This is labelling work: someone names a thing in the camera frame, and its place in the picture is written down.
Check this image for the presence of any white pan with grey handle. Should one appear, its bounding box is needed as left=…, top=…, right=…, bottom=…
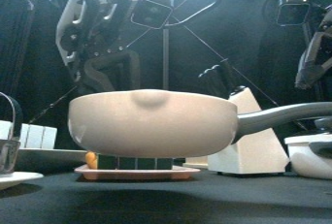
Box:
left=66, top=88, right=332, bottom=159

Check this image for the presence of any vertical metal pole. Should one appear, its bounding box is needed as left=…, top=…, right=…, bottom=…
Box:
left=161, top=0, right=169, bottom=91

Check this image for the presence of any white ribbed box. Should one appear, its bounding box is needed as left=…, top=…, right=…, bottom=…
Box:
left=0, top=119, right=58, bottom=150

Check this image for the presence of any orange toy food piece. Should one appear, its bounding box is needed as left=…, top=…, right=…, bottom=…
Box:
left=84, top=151, right=100, bottom=171

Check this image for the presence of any white knife block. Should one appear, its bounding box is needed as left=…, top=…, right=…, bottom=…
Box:
left=206, top=86, right=290, bottom=176

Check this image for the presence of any white pot with black lid knob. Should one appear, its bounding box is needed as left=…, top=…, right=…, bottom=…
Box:
left=282, top=116, right=332, bottom=180

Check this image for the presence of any dark green sushi roll row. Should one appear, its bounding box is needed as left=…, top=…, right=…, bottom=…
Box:
left=96, top=153, right=175, bottom=171

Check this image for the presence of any pink rectangular tray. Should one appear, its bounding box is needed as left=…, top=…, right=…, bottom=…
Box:
left=72, top=164, right=200, bottom=181

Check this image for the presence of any white round plate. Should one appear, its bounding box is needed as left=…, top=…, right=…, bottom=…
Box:
left=0, top=171, right=45, bottom=191

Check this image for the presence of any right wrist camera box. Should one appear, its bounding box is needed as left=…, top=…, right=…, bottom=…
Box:
left=274, top=2, right=311, bottom=27

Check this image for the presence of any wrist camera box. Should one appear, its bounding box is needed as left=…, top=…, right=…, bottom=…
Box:
left=129, top=0, right=173, bottom=30
left=274, top=2, right=311, bottom=27

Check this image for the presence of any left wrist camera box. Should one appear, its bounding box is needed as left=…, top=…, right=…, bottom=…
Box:
left=129, top=0, right=173, bottom=30

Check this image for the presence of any black cable at right camera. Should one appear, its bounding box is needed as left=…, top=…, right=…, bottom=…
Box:
left=260, top=0, right=305, bottom=26

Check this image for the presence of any black knife handle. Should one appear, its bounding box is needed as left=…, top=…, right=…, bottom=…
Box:
left=196, top=57, right=238, bottom=100

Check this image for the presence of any black looped cable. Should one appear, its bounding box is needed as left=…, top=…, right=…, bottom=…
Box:
left=136, top=0, right=223, bottom=28

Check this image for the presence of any metal cup with handle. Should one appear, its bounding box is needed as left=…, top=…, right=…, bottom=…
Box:
left=0, top=91, right=24, bottom=175

